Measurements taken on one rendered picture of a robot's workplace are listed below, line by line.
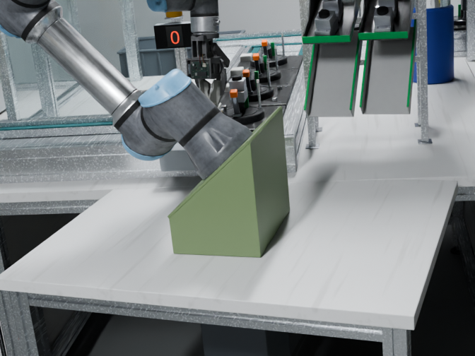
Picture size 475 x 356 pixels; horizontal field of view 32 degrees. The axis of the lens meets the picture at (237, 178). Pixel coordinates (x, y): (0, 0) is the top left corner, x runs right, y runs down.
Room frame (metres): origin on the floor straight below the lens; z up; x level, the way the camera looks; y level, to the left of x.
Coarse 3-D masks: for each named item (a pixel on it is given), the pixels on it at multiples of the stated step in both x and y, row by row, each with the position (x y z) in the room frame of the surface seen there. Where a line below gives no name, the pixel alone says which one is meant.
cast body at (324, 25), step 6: (324, 12) 2.23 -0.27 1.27; (330, 12) 2.24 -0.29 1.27; (318, 18) 2.23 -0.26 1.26; (324, 18) 2.22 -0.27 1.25; (330, 18) 2.21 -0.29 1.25; (318, 24) 2.23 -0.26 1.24; (324, 24) 2.22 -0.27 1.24; (330, 24) 2.21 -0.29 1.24; (336, 24) 2.25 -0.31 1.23; (318, 30) 2.23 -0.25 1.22; (324, 30) 2.22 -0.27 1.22; (330, 30) 2.22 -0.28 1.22; (336, 30) 2.26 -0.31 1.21
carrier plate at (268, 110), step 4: (264, 108) 2.43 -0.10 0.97; (268, 108) 2.43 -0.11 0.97; (272, 108) 2.42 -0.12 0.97; (276, 108) 2.42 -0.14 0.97; (284, 108) 2.41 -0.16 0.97; (264, 112) 2.38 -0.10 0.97; (268, 112) 2.38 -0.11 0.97; (272, 112) 2.37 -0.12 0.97; (284, 112) 2.40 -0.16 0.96; (264, 116) 2.34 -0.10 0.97; (268, 116) 2.34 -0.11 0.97; (260, 120) 2.30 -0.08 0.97; (244, 124) 2.27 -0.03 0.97; (248, 124) 2.27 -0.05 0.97; (252, 124) 2.27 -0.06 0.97; (256, 124) 2.26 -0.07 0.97; (248, 128) 2.23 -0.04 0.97; (252, 128) 2.23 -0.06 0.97; (256, 128) 2.23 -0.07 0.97
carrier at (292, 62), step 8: (272, 48) 3.12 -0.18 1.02; (240, 56) 3.18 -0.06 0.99; (248, 56) 3.17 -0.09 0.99; (272, 56) 3.11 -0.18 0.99; (280, 56) 3.10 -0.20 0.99; (288, 56) 3.18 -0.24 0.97; (296, 56) 3.17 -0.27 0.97; (240, 64) 3.11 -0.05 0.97; (248, 64) 3.09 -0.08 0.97; (272, 64) 3.01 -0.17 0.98; (280, 64) 3.02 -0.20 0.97; (288, 64) 3.02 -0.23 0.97; (296, 64) 3.01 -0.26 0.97
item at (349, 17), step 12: (312, 0) 2.36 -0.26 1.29; (348, 0) 2.38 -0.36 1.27; (360, 0) 2.36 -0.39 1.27; (312, 12) 2.35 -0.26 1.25; (348, 12) 2.33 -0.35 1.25; (312, 24) 2.32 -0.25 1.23; (348, 24) 2.27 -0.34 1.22; (312, 36) 2.23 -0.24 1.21; (324, 36) 2.21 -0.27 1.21; (336, 36) 2.20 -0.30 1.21; (348, 36) 2.19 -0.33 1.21
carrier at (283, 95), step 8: (256, 72) 2.63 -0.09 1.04; (256, 80) 2.63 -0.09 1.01; (256, 88) 2.61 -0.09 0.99; (264, 88) 2.60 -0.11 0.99; (272, 88) 2.59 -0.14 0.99; (288, 88) 2.65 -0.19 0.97; (224, 96) 2.63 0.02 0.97; (248, 96) 2.53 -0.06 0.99; (256, 96) 2.53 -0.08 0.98; (264, 96) 2.54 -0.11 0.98; (272, 96) 2.57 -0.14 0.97; (280, 96) 2.56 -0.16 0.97; (288, 96) 2.55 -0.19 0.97; (224, 104) 2.53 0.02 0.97; (232, 104) 2.52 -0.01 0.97; (256, 104) 2.49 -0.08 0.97; (264, 104) 2.48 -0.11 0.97; (272, 104) 2.47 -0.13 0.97; (280, 104) 2.46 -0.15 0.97
